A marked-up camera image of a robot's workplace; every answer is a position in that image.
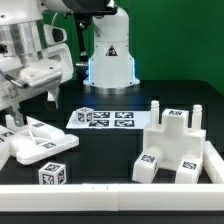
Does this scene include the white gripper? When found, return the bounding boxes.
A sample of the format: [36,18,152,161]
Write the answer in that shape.
[0,43,73,127]

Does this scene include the white chair seat block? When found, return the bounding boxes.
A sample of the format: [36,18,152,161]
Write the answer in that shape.
[143,100,206,170]

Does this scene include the white base tag sheet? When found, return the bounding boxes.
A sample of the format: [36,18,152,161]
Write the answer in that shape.
[66,111,150,129]

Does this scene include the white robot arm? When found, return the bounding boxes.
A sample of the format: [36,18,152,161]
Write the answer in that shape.
[0,0,139,127]

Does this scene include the white fence rail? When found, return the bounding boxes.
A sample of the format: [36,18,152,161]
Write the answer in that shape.
[203,141,224,184]
[0,184,224,212]

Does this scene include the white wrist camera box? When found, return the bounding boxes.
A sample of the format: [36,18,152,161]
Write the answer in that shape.
[43,24,67,46]

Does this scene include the black camera stand pole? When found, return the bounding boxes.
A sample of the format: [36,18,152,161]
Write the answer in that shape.
[74,14,89,83]

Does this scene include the white front fence rail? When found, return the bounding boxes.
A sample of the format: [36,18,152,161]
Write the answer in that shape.
[0,184,224,212]

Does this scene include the white right fence rail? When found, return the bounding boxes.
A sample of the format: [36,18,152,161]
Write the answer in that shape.
[203,141,224,184]

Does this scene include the white chair back frame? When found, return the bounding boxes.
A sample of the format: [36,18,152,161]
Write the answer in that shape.
[0,115,79,170]

